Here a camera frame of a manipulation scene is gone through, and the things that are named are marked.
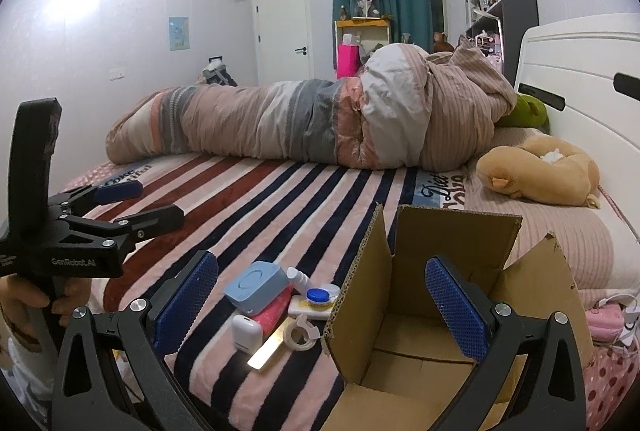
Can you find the light blue plastic case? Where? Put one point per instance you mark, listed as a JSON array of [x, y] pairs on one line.
[[255, 286]]

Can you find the glass display case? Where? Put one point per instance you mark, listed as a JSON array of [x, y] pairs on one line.
[[364, 1]]

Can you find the white door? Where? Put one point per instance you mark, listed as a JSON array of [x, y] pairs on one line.
[[280, 31]]

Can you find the small wall poster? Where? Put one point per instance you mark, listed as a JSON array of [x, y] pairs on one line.
[[179, 33]]

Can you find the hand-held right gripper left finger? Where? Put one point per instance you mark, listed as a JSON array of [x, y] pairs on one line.
[[185, 306]]

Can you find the white headboard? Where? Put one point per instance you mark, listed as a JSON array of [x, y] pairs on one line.
[[575, 61]]

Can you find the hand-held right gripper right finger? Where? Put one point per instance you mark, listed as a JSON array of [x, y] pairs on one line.
[[457, 316]]

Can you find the striped fleece blanket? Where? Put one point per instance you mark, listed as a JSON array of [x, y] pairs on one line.
[[250, 201]]

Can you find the person's left hand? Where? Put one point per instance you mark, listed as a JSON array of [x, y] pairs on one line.
[[27, 301]]

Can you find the white wall socket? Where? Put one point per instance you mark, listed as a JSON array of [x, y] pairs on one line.
[[117, 75]]

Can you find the brown plush toy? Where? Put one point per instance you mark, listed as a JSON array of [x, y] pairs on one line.
[[530, 176]]

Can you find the person's left forearm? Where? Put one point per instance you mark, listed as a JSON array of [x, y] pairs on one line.
[[22, 361]]

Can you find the striped pink quilt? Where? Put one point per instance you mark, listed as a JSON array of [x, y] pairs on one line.
[[250, 121]]

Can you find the metal ruler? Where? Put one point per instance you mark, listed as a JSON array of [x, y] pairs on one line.
[[267, 351]]

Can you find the brown teddy bear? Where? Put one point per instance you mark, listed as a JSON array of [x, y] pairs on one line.
[[441, 43]]

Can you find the white box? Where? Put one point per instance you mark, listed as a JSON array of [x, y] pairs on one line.
[[300, 309]]

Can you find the white earbud case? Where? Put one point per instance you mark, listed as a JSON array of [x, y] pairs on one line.
[[246, 333]]

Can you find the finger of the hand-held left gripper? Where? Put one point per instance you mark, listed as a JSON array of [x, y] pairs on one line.
[[150, 216], [117, 191]]

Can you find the blue and white lens case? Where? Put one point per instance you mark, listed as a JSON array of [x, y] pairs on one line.
[[316, 296]]

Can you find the pink bag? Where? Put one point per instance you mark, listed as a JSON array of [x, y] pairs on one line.
[[348, 61]]

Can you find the yellow shelf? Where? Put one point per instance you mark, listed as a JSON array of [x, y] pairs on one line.
[[362, 25]]

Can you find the pink tube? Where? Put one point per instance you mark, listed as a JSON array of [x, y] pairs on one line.
[[272, 313]]

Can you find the cardboard box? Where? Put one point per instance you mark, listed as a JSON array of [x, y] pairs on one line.
[[400, 361]]

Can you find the pink striped pillow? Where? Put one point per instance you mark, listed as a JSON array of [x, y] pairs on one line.
[[550, 231]]

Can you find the green plush toy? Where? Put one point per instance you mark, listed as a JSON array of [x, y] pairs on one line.
[[525, 111]]

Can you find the small white bottle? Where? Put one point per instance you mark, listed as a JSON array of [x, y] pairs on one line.
[[301, 283]]

